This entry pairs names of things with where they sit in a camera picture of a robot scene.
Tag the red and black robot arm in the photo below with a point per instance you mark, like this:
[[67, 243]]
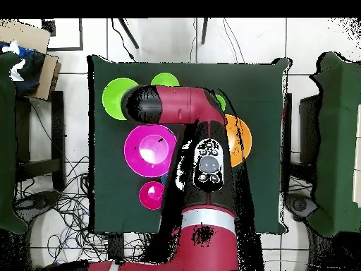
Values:
[[180, 104]]

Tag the large pink bowl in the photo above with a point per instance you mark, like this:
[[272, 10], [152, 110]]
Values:
[[135, 158]]

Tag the small red bowl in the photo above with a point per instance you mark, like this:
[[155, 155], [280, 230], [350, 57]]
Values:
[[149, 197]]

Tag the large orange bowl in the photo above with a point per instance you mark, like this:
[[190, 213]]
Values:
[[242, 138]]

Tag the ridged green cup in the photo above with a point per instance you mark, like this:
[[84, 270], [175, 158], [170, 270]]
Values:
[[221, 101]]

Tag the small green bowl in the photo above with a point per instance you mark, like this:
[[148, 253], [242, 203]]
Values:
[[165, 79]]

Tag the large green bowl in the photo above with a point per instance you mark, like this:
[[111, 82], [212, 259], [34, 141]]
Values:
[[112, 98]]

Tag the dark green tablecloth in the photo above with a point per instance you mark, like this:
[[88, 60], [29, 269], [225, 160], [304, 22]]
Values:
[[262, 113], [7, 141], [335, 141]]

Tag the black tripod leg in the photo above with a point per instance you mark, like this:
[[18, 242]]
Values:
[[204, 31], [128, 33]]

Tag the black stool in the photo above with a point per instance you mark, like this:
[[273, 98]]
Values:
[[57, 141]]

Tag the black cabinet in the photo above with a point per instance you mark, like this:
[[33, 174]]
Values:
[[308, 127]]

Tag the blue and black bag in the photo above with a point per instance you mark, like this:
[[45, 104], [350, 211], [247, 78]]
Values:
[[31, 73]]

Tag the cardboard box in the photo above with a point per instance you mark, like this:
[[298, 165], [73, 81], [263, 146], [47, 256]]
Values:
[[28, 34]]

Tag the black frame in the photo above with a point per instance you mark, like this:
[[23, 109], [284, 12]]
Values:
[[81, 34]]

